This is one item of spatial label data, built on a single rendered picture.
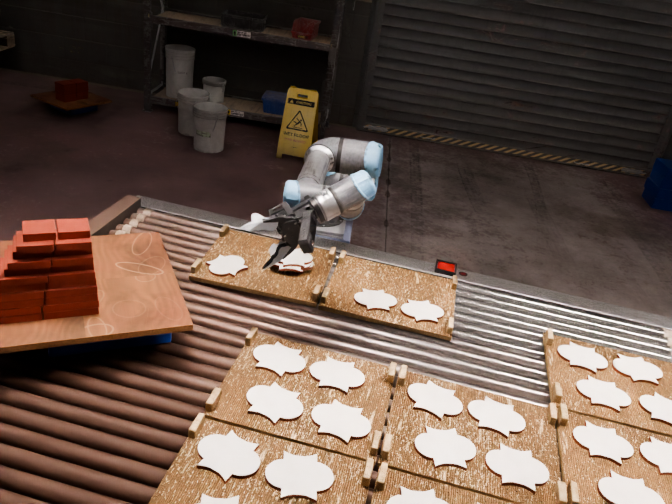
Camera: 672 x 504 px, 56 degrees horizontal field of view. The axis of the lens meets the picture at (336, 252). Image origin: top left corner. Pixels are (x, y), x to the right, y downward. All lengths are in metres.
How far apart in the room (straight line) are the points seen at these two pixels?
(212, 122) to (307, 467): 4.38
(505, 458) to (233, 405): 0.64
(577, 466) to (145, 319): 1.09
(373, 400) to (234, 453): 0.39
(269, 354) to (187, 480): 0.44
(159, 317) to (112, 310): 0.12
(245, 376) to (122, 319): 0.33
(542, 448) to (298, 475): 0.60
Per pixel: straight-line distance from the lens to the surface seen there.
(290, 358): 1.70
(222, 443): 1.46
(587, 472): 1.67
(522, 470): 1.58
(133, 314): 1.67
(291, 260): 2.07
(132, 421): 1.58
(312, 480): 1.41
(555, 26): 6.78
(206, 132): 5.59
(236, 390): 1.60
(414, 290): 2.11
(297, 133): 5.61
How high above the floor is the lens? 1.99
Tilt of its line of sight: 28 degrees down
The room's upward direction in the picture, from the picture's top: 9 degrees clockwise
